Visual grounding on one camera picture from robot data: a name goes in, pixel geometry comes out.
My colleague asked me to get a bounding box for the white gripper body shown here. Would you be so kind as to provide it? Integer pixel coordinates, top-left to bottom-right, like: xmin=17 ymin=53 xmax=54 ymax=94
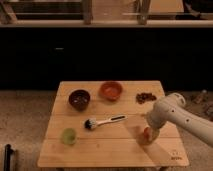
xmin=146 ymin=111 xmax=166 ymax=131

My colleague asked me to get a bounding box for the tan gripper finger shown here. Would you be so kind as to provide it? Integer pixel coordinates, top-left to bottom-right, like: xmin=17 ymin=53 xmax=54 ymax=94
xmin=149 ymin=129 xmax=160 ymax=141

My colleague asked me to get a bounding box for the red apple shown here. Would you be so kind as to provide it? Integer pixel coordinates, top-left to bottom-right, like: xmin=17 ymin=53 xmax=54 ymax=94
xmin=143 ymin=127 xmax=150 ymax=140

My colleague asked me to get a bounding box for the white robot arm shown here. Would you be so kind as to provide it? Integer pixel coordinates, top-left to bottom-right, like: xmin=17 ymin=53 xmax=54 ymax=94
xmin=146 ymin=93 xmax=213 ymax=147

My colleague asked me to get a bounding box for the red bowl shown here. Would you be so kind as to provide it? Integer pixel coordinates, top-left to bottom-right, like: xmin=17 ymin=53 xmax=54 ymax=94
xmin=99 ymin=81 xmax=123 ymax=101

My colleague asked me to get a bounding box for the dark brown bowl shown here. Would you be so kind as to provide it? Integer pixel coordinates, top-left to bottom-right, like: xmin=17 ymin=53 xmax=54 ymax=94
xmin=68 ymin=89 xmax=90 ymax=111

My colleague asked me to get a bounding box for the bunch of dark grapes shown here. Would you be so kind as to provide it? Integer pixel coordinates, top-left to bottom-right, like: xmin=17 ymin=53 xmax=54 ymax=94
xmin=136 ymin=93 xmax=157 ymax=104

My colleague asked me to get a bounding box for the wooden table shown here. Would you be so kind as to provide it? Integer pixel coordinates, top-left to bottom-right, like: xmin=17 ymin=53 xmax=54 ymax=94
xmin=38 ymin=81 xmax=189 ymax=169

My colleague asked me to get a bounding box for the green cup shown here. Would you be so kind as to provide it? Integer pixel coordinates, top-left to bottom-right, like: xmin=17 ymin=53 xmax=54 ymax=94
xmin=61 ymin=128 xmax=76 ymax=145

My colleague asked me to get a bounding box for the dark cabinet counter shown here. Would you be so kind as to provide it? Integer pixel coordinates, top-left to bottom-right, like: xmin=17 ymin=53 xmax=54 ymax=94
xmin=0 ymin=27 xmax=213 ymax=91

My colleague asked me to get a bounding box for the black object at floor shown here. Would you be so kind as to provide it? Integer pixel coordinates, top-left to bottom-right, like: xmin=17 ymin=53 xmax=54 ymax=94
xmin=3 ymin=144 xmax=14 ymax=171

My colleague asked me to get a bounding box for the white handled dish brush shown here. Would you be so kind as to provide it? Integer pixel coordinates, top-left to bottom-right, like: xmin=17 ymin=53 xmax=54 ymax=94
xmin=84 ymin=115 xmax=126 ymax=130

